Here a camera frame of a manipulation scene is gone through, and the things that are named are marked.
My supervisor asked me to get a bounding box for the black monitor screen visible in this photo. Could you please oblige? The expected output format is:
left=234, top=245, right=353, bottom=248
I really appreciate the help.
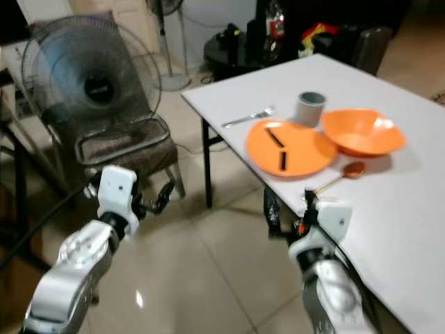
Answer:
left=0, top=0, right=30, bottom=44

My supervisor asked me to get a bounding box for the black table leg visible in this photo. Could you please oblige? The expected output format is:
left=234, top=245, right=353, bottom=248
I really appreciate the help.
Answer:
left=202, top=117, right=213, bottom=208

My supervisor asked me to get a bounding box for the white pedestal fan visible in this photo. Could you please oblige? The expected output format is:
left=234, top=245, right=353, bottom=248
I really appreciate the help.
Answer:
left=145, top=0, right=193, bottom=93

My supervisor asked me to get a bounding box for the brown cushioned metal chair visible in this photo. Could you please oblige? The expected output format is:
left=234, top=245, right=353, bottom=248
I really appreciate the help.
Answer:
left=33, top=21, right=186, bottom=209

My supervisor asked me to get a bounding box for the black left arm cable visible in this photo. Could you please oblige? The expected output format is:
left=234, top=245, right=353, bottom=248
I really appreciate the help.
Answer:
left=0, top=182, right=103, bottom=272

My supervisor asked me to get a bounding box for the orange bowl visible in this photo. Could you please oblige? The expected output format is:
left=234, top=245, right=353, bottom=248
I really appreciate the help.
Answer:
left=321, top=108, right=407, bottom=158

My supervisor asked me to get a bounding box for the clear bottle with red label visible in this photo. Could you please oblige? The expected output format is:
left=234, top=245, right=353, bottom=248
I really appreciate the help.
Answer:
left=264, top=0, right=286, bottom=61

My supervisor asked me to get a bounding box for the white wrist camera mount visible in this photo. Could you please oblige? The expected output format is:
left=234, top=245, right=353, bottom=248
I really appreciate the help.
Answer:
left=97, top=165, right=138, bottom=236
left=316, top=200, right=355, bottom=246

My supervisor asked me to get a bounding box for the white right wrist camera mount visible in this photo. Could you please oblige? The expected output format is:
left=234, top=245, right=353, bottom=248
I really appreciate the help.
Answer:
left=316, top=200, right=355, bottom=246

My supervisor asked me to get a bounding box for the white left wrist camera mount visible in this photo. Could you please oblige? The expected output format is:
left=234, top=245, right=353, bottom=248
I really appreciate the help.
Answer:
left=97, top=165, right=138, bottom=236

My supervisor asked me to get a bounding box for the orange plate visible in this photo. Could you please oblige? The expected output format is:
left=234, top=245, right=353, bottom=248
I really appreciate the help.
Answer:
left=244, top=118, right=340, bottom=178

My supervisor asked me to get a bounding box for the black round side table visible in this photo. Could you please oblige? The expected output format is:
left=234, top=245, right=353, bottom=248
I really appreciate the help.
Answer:
left=203, top=31, right=266, bottom=82

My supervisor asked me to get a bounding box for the dark upholstered chair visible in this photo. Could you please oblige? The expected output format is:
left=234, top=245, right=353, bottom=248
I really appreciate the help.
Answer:
left=337, top=26, right=394, bottom=77

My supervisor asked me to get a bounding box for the brown spoon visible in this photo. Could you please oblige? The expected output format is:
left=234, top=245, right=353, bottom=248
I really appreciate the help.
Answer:
left=304, top=161, right=368, bottom=200

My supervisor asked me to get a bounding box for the grey cup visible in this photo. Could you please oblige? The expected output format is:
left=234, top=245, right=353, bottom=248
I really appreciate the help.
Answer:
left=293, top=90, right=328, bottom=128

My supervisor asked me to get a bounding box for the black round electric fan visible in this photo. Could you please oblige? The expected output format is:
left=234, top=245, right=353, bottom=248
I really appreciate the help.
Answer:
left=20, top=31, right=160, bottom=138

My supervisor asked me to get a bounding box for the silver metal fork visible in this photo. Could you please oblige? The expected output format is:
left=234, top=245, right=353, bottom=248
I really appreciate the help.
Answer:
left=222, top=106, right=276, bottom=129

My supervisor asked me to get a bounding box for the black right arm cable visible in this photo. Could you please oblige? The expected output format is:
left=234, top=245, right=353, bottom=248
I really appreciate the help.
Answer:
left=324, top=230, right=385, bottom=332

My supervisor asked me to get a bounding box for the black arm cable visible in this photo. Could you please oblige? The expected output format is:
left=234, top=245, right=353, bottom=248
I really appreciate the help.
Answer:
left=324, top=230, right=385, bottom=332
left=0, top=182, right=103, bottom=272

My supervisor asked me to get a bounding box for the red and yellow bag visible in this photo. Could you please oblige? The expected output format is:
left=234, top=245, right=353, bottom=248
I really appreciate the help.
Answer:
left=300, top=22, right=339, bottom=58

